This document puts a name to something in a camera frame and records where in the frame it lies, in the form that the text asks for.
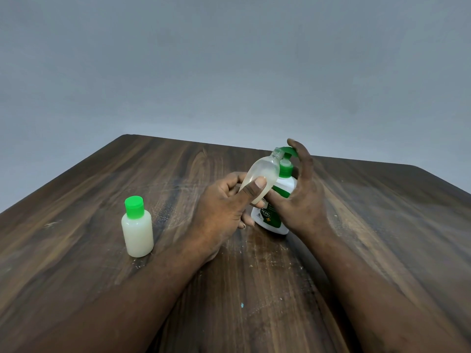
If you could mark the person's left hand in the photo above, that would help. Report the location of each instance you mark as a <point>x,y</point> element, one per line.
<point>217,216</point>

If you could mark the person's right hand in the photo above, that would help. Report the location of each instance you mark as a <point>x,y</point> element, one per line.
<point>307,205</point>

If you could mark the white hand sanitizer pump bottle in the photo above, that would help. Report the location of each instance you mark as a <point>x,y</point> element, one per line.
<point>274,224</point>

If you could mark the small clear bottle white cap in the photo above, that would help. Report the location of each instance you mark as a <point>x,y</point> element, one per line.
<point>263,172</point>

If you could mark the small clear bottle green-capped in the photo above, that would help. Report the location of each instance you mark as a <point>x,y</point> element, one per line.
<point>137,238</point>

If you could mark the green bottle cap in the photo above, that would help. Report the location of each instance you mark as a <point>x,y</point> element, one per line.
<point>133,207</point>

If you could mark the person's right forearm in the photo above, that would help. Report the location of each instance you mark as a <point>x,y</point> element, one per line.
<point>390,297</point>

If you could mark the person's left forearm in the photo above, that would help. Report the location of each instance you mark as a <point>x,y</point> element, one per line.
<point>106,305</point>

